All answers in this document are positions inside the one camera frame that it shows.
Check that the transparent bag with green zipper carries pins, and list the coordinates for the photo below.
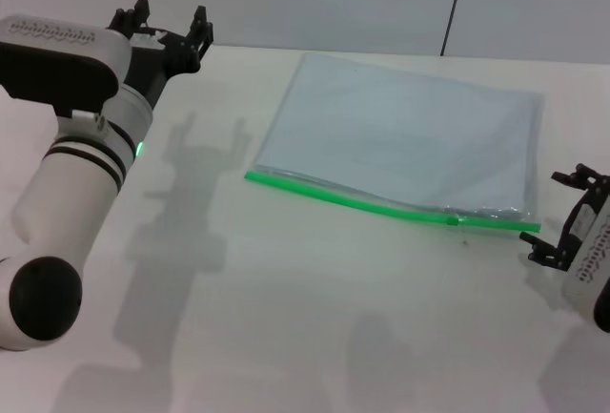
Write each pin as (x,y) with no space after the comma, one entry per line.
(395,122)

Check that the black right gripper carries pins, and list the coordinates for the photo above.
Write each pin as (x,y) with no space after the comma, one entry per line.
(579,222)

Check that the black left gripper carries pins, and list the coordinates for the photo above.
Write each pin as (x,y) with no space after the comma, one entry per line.
(152,60)

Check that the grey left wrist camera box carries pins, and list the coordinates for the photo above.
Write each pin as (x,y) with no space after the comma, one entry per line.
(57,65)

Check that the green zipper slider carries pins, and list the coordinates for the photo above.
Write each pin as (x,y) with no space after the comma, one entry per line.
(451,220)

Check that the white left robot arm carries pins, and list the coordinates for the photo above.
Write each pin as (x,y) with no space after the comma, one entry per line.
(67,193)

